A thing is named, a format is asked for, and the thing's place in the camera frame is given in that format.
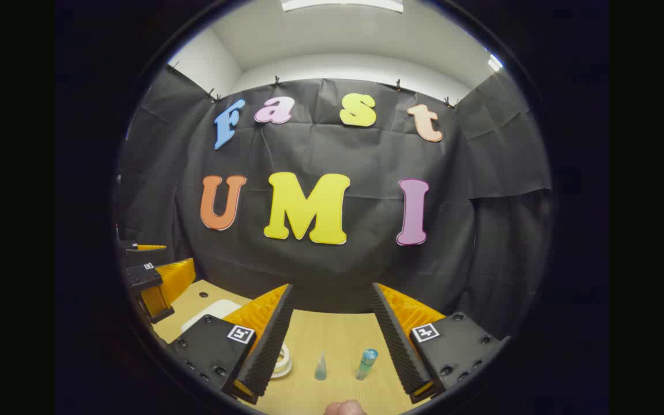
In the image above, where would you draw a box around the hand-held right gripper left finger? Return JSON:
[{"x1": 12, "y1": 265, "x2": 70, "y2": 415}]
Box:
[{"x1": 168, "y1": 284, "x2": 296, "y2": 405}]

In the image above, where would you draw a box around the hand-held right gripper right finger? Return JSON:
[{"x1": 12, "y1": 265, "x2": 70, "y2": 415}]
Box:
[{"x1": 371, "y1": 282, "x2": 504, "y2": 404}]

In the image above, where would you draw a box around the blue cylindrical skincare bottle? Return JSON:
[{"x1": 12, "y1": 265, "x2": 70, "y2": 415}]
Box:
[{"x1": 356, "y1": 348, "x2": 379, "y2": 381}]

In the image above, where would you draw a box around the white suitcase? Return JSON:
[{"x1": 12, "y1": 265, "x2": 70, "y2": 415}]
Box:
[{"x1": 181, "y1": 299, "x2": 294, "y2": 380}]

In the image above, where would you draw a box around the black backdrop cloth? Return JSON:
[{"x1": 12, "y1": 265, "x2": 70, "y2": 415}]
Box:
[{"x1": 116, "y1": 68, "x2": 553, "y2": 341}]

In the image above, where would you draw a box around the ceiling light panel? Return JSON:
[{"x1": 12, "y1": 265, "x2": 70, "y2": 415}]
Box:
[{"x1": 281, "y1": 0, "x2": 405, "y2": 13}]

